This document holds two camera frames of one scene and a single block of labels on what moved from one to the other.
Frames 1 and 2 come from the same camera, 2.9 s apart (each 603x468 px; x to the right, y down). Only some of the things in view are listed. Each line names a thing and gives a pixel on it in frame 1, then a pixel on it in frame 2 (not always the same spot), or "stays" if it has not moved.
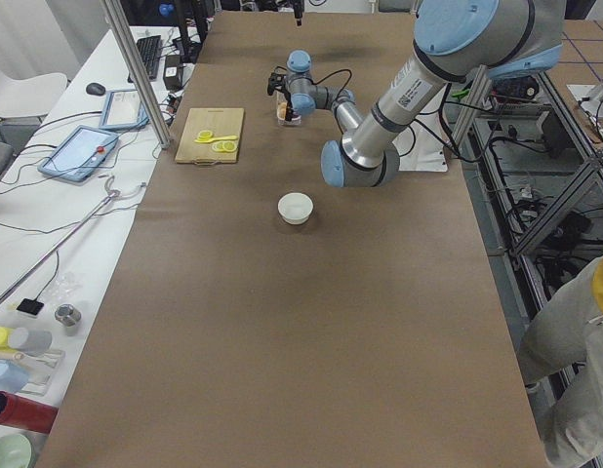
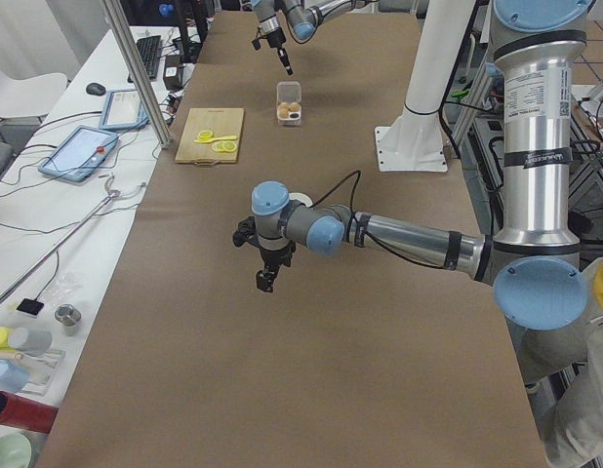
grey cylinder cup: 33,342 stays
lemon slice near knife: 227,146 stays
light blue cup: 7,375 stays
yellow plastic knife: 207,140 stays
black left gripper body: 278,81 → 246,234
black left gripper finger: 299,10 → 276,39
